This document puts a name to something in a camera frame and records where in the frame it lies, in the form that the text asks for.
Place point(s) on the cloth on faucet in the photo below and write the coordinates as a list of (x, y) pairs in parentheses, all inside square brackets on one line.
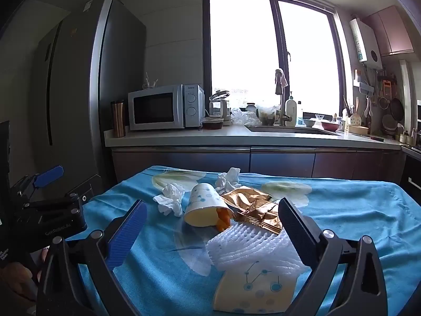
[(281, 78)]

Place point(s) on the white soap bottle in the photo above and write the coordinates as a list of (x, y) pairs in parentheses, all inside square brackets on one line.
[(291, 112)]

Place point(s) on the person's left hand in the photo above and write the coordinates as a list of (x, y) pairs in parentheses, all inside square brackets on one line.
[(18, 278)]

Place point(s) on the dark framed window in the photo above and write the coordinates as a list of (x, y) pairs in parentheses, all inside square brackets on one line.
[(276, 56)]

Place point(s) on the white water heater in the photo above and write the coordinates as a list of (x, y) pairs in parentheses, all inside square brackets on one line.
[(365, 42)]

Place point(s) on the dark food container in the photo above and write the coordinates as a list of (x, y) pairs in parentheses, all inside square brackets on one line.
[(212, 123)]

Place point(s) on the small white bowl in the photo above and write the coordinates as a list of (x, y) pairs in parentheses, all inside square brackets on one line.
[(309, 122)]

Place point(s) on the orange peel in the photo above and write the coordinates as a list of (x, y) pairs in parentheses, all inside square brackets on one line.
[(222, 220)]

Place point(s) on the copper travel tumbler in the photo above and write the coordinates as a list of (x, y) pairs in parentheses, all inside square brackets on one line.
[(118, 120)]

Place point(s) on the white microwave oven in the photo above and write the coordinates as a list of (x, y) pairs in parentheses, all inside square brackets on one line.
[(154, 107)]

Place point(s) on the red bowl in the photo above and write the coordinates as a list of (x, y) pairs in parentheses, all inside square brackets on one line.
[(330, 125)]

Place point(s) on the brown base cabinets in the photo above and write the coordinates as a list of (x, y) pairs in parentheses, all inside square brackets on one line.
[(279, 164)]

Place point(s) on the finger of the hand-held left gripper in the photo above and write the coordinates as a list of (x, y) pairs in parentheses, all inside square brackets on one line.
[(88, 187), (49, 174)]

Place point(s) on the glass kettle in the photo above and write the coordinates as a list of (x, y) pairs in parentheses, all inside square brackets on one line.
[(218, 103)]

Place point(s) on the dotted paper cup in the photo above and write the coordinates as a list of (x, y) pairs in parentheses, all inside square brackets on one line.
[(204, 204), (256, 289)]

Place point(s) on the gold foil wrapper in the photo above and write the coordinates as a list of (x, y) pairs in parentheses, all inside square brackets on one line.
[(250, 204)]

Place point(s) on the black cooker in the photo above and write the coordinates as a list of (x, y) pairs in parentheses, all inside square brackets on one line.
[(411, 171)]

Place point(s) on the clear plastic bag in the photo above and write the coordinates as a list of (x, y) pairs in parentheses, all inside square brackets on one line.
[(243, 117)]

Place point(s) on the light kitchen counter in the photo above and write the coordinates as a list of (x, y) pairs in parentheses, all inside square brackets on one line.
[(184, 136)]

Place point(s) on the white foam fruit net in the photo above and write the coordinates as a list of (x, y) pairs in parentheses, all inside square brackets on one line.
[(250, 247)]

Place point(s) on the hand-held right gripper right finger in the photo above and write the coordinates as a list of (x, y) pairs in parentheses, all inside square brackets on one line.
[(296, 227)]

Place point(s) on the food jar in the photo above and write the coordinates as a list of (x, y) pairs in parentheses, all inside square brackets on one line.
[(267, 115)]

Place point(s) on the crumpled white tissue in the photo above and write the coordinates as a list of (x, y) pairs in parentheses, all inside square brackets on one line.
[(228, 179), (171, 199)]

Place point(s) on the kitchen sink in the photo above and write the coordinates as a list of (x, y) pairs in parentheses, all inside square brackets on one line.
[(292, 130)]

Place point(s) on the pink wall cabinet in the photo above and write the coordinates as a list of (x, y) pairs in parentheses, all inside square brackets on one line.
[(393, 29)]

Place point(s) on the grey refrigerator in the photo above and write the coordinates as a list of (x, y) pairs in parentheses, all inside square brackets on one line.
[(75, 89)]

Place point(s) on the blue floral tablecloth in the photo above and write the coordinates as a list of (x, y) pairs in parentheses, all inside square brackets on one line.
[(355, 223)]

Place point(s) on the metal faucet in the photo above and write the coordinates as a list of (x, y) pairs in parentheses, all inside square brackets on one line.
[(283, 105)]

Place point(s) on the dark lidded jar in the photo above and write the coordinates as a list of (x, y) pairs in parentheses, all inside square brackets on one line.
[(251, 107)]

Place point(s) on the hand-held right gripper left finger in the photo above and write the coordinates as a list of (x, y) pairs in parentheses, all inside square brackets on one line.
[(126, 233)]

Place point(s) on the black frying pan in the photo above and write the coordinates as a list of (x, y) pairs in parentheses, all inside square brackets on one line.
[(397, 108)]

